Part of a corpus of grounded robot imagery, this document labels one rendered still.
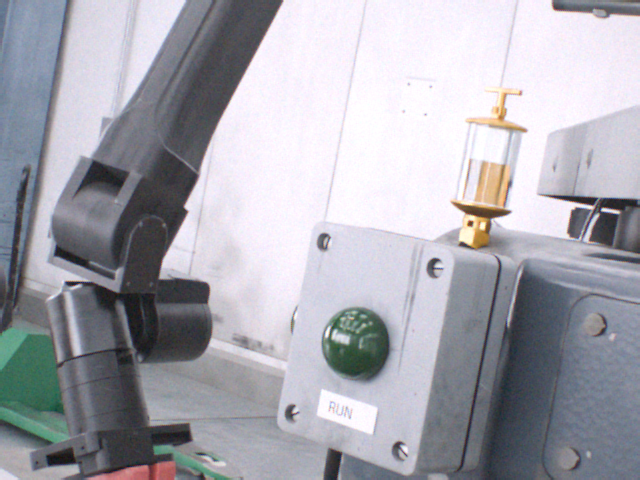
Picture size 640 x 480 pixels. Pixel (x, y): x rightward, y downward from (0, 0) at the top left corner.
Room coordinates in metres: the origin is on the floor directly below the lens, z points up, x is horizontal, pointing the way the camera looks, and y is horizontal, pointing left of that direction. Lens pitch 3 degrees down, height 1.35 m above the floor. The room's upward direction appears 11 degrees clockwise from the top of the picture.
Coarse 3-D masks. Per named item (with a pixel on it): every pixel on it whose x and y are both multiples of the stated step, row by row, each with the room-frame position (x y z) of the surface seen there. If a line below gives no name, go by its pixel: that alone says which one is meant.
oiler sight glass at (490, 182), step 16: (480, 128) 0.59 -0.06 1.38; (496, 128) 0.59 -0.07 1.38; (464, 144) 0.60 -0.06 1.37; (480, 144) 0.59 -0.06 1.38; (496, 144) 0.59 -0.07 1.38; (512, 144) 0.59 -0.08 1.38; (464, 160) 0.60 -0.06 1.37; (480, 160) 0.59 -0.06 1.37; (496, 160) 0.59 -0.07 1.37; (512, 160) 0.59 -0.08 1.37; (464, 176) 0.59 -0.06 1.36; (480, 176) 0.59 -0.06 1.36; (496, 176) 0.59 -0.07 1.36; (512, 176) 0.59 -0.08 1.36; (464, 192) 0.59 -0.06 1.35; (480, 192) 0.59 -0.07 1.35; (496, 192) 0.59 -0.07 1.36
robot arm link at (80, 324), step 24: (72, 288) 0.93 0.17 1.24; (96, 288) 0.92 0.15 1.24; (48, 312) 0.93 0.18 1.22; (72, 312) 0.91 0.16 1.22; (96, 312) 0.91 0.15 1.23; (120, 312) 0.93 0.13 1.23; (144, 312) 0.96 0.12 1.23; (72, 336) 0.91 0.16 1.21; (96, 336) 0.91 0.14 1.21; (120, 336) 0.92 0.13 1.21; (144, 336) 0.96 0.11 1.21; (120, 360) 0.93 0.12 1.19
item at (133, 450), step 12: (108, 444) 0.87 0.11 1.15; (120, 444) 0.87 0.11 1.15; (132, 444) 0.88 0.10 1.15; (144, 444) 0.89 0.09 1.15; (84, 456) 0.87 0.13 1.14; (96, 456) 0.86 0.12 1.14; (108, 456) 0.86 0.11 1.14; (120, 456) 0.87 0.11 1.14; (132, 456) 0.88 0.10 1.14; (144, 456) 0.89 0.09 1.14; (156, 456) 0.90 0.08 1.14; (168, 456) 0.91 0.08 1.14; (84, 468) 0.87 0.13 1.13; (96, 468) 0.86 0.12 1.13; (108, 468) 0.86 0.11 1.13; (120, 468) 0.88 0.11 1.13; (156, 468) 0.90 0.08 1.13; (168, 468) 0.90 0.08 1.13
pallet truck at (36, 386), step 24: (24, 168) 6.30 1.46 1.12; (24, 192) 6.02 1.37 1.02; (0, 336) 6.11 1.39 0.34; (24, 336) 6.04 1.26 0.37; (48, 336) 6.13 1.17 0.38; (0, 360) 5.96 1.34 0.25; (24, 360) 6.01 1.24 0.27; (48, 360) 6.11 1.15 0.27; (0, 384) 5.89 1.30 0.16; (24, 384) 5.99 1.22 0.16; (48, 384) 6.10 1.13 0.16; (0, 408) 5.77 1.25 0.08; (24, 408) 5.83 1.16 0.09; (48, 408) 6.08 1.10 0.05; (48, 432) 5.54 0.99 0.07; (192, 456) 5.52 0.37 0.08; (216, 456) 5.60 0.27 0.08
